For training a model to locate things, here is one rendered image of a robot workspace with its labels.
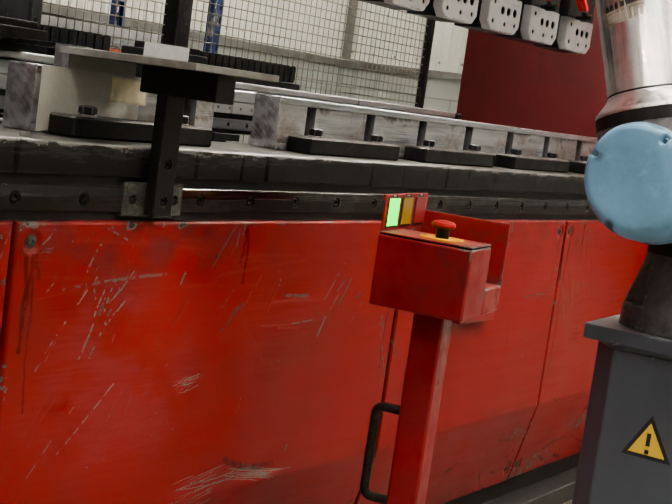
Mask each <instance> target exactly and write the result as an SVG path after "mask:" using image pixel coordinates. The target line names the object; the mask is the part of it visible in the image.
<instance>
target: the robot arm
mask: <svg viewBox="0 0 672 504"><path fill-rule="evenodd" d="M596 5H597V13H598V22H599V30H600V38H601V47H602V55H603V64H604V72H605V81H606V89H607V98H608V101H607V103H606V105H605V106H604V107H603V109H602V110H601V111H600V113H599V114H598V115H597V117H596V118H595V124H596V133H597V141H598V142H597V143H596V144H595V147H594V149H593V151H592V154H590V155H589V157H588V159H587V162H586V166H585V173H584V185H585V192H586V196H587V199H588V202H589V204H590V206H591V208H592V210H593V212H594V213H595V215H596V216H597V218H598V219H599V220H600V221H601V222H602V223H603V224H604V225H605V226H606V227H607V228H608V229H609V230H611V231H612V232H614V233H615V234H617V235H619V236H621V237H624V238H626V239H629V240H634V241H637V242H640V243H645V244H648V248H647V254H646V258H645V261H644V262H643V264H642V266H641V268H640V270H639V272H638V274H637V276H636V278H635V280H634V282H633V283H632V285H631V287H630V289H629V291H628V293H627V295H626V297H625V299H624V301H623V303H622V307H621V312H620V318H619V322H620V323H621V324H622V325H624V326H626V327H628V328H631V329H634V330H637V331H640V332H643V333H647V334H650V335H654V336H658V337H662V338H667V339H671V340H672V0H596Z"/></svg>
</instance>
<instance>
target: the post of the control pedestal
mask: <svg viewBox="0 0 672 504"><path fill-rule="evenodd" d="M452 322H453V321H450V320H445V319H440V318H435V317H431V316H426V315H421V314H416V313H414V316H413V323H412V330H411V337H410V344H409V350H408V357H407V364H406V371H405V378H404V384H403V391H402V398H401V405H400V412H399V419H398V425H397V432H396V439H395V446H394V453H393V459H392V466H391V473H390V480H389V487H388V494H387V500H386V504H425V501H426V494H427V488H428V481H429V474H430V468H431V461H432V455H433V448H434V441H435V435H436V428H437V421H438V415H439V408H440V401H441V395H442V388H443V381H444V375H445V368H446V362H447V355H448V348H449V342H450V335H451V328H452Z"/></svg>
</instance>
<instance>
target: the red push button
mask: <svg viewBox="0 0 672 504"><path fill-rule="evenodd" d="M431 224H432V226H433V227H436V235H435V237H436V238H441V239H449V233H450V230H454V229H455V228H456V224H455V223H454V222H452V221H447V220H439V219H436V220H434V221H432V223H431Z"/></svg>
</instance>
